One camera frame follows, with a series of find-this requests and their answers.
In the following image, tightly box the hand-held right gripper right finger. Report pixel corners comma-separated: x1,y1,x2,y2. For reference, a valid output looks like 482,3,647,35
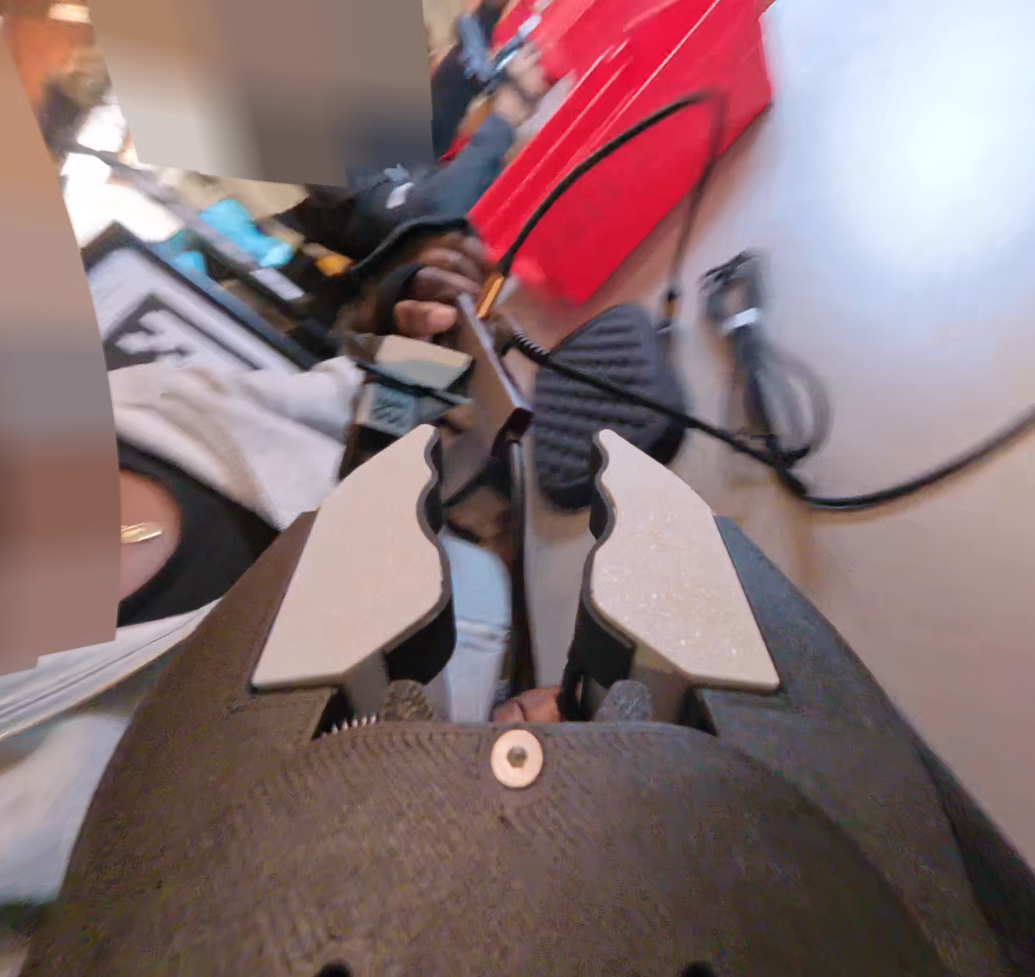
564,428,783,693

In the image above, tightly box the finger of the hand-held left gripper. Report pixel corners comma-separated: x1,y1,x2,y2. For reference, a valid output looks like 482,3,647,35
374,336,477,393

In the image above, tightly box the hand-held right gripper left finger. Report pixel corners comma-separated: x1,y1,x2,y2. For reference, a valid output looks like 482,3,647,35
251,423,458,695

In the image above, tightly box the grey usb hub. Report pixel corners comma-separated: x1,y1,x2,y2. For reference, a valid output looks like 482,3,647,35
453,293,536,460

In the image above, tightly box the person's left forearm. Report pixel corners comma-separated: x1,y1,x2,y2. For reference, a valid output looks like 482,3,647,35
113,354,365,529

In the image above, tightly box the person's left hand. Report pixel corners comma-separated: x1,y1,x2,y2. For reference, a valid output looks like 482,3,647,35
395,233,490,341

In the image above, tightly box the person's dark shirt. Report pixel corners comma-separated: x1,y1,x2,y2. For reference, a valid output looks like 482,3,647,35
120,443,272,626

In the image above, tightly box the black ribbed pouch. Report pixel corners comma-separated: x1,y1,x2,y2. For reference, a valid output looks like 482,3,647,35
529,304,690,511

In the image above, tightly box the blue plastic item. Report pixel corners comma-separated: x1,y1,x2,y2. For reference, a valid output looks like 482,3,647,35
198,199,294,268

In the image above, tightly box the printed marker board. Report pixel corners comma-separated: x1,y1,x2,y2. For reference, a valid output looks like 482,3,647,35
85,221,320,373

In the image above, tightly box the large red plastic bin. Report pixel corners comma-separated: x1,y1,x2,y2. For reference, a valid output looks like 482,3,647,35
467,0,775,304

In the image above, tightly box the person's light grey jacket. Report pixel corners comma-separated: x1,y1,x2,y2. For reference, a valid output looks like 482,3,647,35
0,605,227,905

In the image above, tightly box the black cable with gold plug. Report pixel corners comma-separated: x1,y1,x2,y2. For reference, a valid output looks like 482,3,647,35
475,91,722,327

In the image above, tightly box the black power cable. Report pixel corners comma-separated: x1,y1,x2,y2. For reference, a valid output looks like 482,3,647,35
500,332,1035,511

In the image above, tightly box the bundled black cable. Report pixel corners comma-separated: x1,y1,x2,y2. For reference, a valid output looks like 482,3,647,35
697,251,834,464

